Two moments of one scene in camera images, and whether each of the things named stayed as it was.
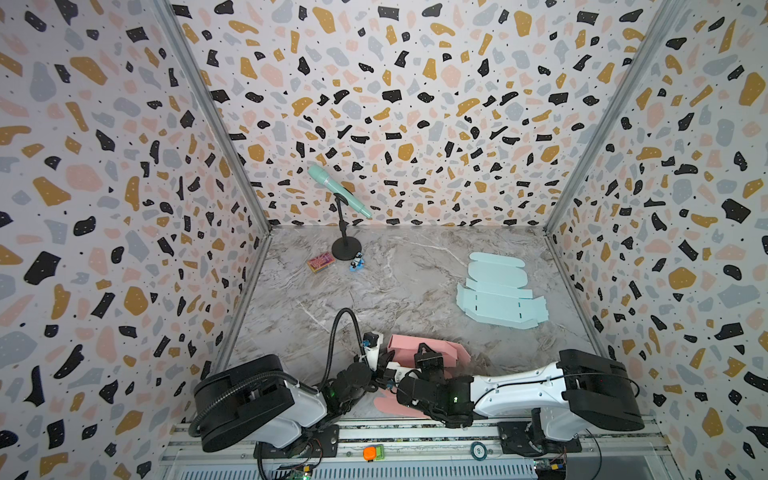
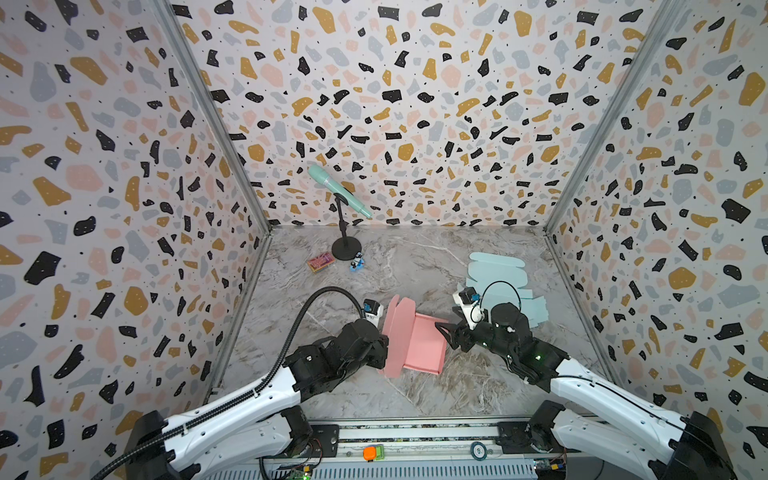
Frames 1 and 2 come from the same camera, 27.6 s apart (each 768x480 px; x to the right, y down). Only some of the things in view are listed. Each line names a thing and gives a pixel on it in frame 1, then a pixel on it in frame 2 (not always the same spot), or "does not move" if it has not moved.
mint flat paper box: (492, 296) does not move
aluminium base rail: (406, 450) does not move
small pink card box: (321, 262) does not move
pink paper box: (402, 349) -> (415, 341)
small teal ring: (478, 450) does not move
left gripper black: (380, 363) -> (378, 346)
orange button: (369, 453) does not move
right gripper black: (429, 365) -> (466, 335)
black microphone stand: (344, 248) does not move
